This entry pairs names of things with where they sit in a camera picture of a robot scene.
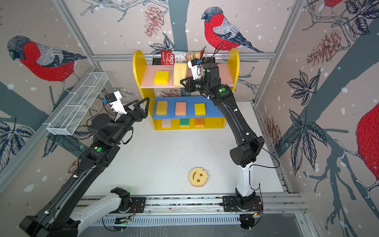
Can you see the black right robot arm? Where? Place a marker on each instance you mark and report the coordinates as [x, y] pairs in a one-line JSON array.
[[248, 143]]

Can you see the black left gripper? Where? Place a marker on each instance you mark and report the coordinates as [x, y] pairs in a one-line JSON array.
[[141, 114]]

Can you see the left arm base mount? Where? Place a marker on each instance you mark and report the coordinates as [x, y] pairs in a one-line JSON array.
[[128, 204]]

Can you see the pale pink sponge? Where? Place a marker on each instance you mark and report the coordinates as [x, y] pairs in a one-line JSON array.
[[166, 123]]

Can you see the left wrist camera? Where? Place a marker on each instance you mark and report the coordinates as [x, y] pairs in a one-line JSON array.
[[114, 101]]

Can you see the salmon pink sponge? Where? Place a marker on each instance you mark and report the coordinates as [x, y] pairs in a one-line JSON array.
[[181, 109]]

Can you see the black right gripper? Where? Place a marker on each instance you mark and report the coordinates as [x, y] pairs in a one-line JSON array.
[[190, 82]]

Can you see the yellow rectangular sponge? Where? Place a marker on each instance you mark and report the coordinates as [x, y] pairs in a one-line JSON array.
[[161, 108]]

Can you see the cream beige sponge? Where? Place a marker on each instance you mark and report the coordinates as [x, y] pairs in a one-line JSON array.
[[180, 73]]

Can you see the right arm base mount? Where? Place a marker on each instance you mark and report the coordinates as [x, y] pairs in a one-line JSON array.
[[251, 203]]

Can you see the white wire mesh basket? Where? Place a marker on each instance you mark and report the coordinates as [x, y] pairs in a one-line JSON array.
[[79, 102]]

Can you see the smiley face sponge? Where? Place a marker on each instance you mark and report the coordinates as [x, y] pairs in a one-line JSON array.
[[198, 177]]

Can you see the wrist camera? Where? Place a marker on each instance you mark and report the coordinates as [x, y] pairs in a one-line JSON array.
[[194, 66], [114, 101]]

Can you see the yellow wooden shelf unit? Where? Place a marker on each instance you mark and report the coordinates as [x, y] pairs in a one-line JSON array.
[[213, 108]]

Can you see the red chips bag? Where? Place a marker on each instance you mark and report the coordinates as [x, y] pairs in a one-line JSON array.
[[169, 57]]

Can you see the green scouring sponge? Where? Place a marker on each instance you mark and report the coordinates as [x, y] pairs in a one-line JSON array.
[[184, 122]]

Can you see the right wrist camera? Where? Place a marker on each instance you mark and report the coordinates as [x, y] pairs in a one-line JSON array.
[[194, 66]]

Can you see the small bright yellow sponge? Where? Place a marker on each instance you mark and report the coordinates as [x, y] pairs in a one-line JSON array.
[[199, 109]]

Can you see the orange scouring sponge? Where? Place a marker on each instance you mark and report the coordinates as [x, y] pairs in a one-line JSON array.
[[199, 122]]

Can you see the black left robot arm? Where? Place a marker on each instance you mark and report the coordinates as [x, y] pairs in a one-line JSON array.
[[58, 218]]

